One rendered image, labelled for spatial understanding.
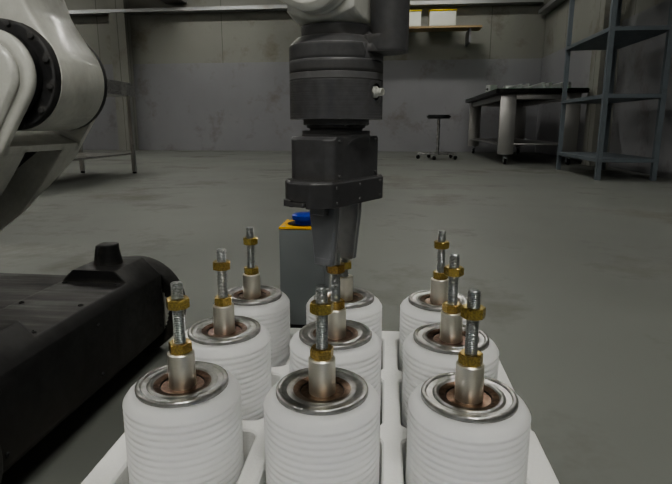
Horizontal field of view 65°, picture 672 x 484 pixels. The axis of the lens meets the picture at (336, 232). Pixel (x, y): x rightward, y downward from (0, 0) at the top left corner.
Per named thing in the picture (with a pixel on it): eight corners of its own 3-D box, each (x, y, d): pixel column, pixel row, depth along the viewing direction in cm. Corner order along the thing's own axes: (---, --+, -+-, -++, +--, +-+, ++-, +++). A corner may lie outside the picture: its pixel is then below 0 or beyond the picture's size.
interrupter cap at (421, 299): (476, 315, 61) (476, 309, 61) (410, 313, 62) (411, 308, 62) (464, 294, 69) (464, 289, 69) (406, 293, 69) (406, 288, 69)
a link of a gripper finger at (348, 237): (357, 260, 54) (357, 199, 52) (331, 255, 55) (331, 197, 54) (365, 257, 55) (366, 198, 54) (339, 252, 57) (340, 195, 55)
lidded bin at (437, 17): (454, 29, 896) (454, 13, 891) (456, 25, 860) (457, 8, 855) (427, 30, 901) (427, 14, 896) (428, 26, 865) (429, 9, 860)
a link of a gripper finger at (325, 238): (314, 261, 53) (314, 200, 52) (340, 266, 51) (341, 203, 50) (304, 265, 52) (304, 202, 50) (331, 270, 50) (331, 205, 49)
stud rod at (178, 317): (181, 372, 43) (175, 284, 42) (173, 369, 44) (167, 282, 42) (190, 368, 44) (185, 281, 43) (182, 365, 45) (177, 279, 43)
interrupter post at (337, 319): (336, 344, 53) (336, 313, 53) (319, 338, 55) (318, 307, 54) (351, 337, 55) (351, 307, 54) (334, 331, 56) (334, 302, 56)
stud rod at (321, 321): (317, 378, 42) (317, 288, 41) (314, 373, 43) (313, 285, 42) (329, 376, 43) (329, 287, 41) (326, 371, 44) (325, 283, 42)
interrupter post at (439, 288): (450, 307, 64) (451, 281, 63) (430, 306, 64) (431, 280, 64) (447, 300, 66) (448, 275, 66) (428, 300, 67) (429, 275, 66)
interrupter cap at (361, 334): (338, 360, 50) (338, 353, 49) (283, 338, 55) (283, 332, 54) (386, 336, 55) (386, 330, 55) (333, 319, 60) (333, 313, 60)
